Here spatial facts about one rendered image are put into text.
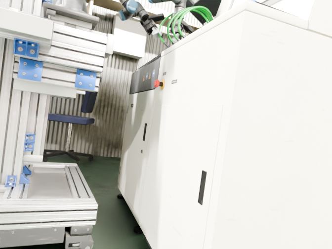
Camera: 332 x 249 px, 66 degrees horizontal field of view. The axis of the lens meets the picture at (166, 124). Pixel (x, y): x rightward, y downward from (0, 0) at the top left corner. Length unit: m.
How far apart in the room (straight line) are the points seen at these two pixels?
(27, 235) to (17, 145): 0.44
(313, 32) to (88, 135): 3.15
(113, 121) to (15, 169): 2.42
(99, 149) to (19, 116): 2.38
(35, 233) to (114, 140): 2.66
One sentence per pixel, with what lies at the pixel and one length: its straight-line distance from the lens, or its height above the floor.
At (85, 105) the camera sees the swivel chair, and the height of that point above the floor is 0.66.
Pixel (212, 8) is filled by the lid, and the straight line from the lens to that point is 2.13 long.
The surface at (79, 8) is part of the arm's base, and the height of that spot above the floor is 1.07.
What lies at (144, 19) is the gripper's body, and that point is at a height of 1.33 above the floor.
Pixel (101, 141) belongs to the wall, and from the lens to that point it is 3.71.
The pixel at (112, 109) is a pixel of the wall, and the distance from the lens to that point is 3.71.
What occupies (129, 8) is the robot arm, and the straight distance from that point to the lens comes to 1.90.
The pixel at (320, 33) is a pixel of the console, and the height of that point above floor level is 0.95.
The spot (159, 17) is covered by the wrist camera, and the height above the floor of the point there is 1.35.
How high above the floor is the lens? 0.64
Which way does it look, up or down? 1 degrees down
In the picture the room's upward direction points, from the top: 8 degrees clockwise
